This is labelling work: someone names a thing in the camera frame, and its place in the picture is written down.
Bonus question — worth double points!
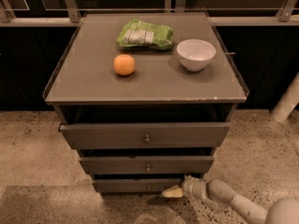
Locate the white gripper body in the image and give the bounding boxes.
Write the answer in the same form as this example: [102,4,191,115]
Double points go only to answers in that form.
[181,175,201,199]

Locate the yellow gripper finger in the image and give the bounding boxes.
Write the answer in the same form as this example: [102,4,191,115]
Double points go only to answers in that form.
[162,186,183,198]

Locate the grey bottom drawer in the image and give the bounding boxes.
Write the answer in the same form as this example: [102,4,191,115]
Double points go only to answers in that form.
[93,178,181,194]

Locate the grey drawer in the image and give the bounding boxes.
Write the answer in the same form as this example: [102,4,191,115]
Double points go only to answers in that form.
[79,156,214,175]
[60,122,230,149]
[93,178,181,194]

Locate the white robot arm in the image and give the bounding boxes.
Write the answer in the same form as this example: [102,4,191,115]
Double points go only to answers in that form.
[162,175,299,224]

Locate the grey middle drawer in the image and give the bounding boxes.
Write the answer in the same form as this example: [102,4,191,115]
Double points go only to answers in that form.
[79,156,214,175]

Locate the grey drawer cabinet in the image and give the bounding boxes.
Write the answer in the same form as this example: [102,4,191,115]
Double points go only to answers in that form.
[44,14,249,182]

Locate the grey top drawer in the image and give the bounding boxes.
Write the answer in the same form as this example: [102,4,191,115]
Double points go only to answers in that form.
[60,122,230,149]

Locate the white diagonal pole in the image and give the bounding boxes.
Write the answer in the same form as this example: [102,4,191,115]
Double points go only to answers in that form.
[271,72,299,122]

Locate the white ceramic bowl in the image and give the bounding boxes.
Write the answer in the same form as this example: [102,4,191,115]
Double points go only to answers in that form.
[177,39,216,72]

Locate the orange fruit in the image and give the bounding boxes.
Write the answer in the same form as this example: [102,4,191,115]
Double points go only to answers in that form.
[113,54,135,76]

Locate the green snack bag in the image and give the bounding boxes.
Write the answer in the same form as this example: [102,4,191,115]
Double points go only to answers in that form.
[117,18,174,50]

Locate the metal railing frame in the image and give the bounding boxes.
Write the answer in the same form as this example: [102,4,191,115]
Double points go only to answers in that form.
[0,0,299,27]

